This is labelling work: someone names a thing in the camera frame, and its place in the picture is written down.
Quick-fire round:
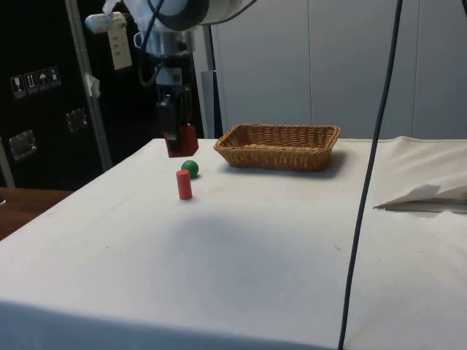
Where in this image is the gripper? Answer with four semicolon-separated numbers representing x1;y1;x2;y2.
155;58;193;152

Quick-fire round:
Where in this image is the red cube block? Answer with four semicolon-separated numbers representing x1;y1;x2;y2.
166;123;199;159

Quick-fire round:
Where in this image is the red cylinder block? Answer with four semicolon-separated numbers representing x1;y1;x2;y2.
175;168;193;201

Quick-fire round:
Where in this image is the wicker basket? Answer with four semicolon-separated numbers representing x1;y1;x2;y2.
212;123;342;174

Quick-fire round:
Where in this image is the green ball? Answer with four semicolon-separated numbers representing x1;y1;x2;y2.
180;159;201;180

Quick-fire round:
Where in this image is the white paper tag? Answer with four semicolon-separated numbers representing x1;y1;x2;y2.
108;28;133;71

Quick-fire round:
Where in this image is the pale locker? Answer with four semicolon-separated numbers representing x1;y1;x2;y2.
308;0;417;141
414;0;467;141
210;0;311;140

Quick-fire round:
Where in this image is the black cabinet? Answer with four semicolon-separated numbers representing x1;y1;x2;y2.
0;0;206;192

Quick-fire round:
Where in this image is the black cable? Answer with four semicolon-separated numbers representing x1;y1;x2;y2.
136;0;166;87
337;0;404;350

